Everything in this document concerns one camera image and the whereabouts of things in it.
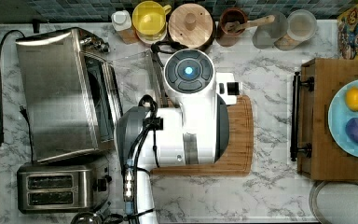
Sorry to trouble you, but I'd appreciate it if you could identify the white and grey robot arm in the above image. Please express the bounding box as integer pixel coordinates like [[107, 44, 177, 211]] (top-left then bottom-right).
[[115, 49, 239, 224]]

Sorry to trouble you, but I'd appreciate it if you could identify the stainless steel toaster oven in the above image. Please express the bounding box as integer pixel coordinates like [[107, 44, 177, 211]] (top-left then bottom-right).
[[16, 27, 123, 163]]

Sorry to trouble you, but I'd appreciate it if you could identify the bamboo cutting board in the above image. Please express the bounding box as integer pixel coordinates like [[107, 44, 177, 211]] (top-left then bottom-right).
[[151, 95, 254, 176]]

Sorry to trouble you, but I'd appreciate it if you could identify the brown ceramic cup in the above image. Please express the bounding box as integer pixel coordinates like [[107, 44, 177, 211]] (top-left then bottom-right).
[[215, 7, 248, 47]]

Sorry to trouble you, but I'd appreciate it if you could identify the round wooden lid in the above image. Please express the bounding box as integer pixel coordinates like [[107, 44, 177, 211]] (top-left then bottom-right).
[[168, 3, 215, 50]]

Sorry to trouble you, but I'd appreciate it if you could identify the yellow mug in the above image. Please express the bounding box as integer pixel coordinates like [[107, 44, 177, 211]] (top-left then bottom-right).
[[132, 0, 172, 42]]

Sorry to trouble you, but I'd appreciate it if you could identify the wooden spoon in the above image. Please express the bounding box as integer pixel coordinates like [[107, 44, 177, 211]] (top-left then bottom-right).
[[225, 15, 275, 33]]

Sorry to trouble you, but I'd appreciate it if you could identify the white salt shaker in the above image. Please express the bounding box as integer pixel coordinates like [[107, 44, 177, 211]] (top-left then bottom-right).
[[111, 10, 138, 44]]

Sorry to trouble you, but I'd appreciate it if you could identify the grey round glass lid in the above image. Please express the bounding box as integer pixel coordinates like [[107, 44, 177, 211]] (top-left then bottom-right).
[[252, 11, 288, 49]]

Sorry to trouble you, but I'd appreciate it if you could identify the metal pot at bottom edge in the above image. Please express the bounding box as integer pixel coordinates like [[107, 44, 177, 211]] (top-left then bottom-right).
[[69, 202, 125, 224]]

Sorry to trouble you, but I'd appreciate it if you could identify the clear glass jar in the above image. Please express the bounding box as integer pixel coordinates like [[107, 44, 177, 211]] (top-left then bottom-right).
[[274, 9, 317, 50]]

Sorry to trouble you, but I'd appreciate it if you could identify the stainless steel two-slot toaster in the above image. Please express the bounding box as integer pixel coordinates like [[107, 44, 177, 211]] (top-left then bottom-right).
[[17, 162, 112, 214]]

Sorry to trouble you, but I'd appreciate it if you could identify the light blue plate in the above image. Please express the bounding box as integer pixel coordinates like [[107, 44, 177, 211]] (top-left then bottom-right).
[[328, 79, 358, 158]]

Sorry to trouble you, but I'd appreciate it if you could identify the yellow lemon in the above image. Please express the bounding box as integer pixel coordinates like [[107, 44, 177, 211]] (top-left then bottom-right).
[[345, 87, 358, 112]]

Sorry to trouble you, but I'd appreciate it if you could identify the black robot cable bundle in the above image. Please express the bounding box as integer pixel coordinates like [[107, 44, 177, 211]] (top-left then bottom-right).
[[122, 40, 181, 224]]

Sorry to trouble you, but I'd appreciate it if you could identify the wooden tray with black handle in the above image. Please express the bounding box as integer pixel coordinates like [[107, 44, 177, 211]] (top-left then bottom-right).
[[290, 58, 358, 181]]

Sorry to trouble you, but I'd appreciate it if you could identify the black toaster power cord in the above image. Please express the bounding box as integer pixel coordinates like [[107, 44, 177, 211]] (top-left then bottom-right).
[[19, 105, 35, 164]]

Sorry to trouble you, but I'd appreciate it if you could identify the black oven power cord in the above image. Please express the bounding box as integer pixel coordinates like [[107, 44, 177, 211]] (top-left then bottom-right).
[[0, 29, 26, 148]]

